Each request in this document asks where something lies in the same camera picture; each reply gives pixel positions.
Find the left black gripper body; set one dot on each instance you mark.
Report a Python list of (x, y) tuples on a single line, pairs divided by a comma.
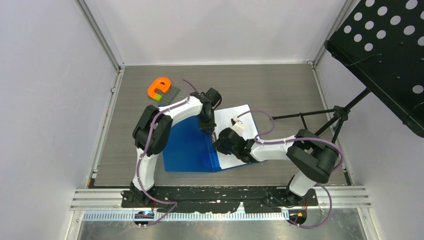
[(207, 122)]

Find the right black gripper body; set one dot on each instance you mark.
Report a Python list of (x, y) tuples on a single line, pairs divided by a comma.
[(223, 149)]

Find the metal folder clip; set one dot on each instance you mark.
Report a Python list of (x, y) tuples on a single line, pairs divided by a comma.
[(213, 137)]

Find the white paper sheets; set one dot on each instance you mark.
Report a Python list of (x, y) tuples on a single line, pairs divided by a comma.
[(223, 119)]

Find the blue plastic folder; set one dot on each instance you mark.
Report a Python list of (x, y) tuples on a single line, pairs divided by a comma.
[(189, 149)]

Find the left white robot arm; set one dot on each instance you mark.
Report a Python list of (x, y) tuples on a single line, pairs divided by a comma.
[(152, 132)]

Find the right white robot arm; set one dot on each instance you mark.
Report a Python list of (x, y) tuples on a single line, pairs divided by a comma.
[(314, 157)]

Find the grey lego baseplate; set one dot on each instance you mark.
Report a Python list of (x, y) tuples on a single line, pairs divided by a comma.
[(168, 96)]

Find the orange letter e block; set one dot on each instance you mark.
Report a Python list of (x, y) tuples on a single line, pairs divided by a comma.
[(161, 83)]

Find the green lego brick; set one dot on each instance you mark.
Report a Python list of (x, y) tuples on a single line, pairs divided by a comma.
[(158, 98)]

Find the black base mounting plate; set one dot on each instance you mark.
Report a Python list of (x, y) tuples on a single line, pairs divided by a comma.
[(216, 199)]

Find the black perforated music stand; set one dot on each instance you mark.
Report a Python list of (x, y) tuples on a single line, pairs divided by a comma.
[(381, 42)]

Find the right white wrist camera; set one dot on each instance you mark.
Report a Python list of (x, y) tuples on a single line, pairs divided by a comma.
[(237, 126)]

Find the aluminium frame rail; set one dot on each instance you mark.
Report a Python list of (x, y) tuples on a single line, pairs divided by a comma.
[(110, 198)]

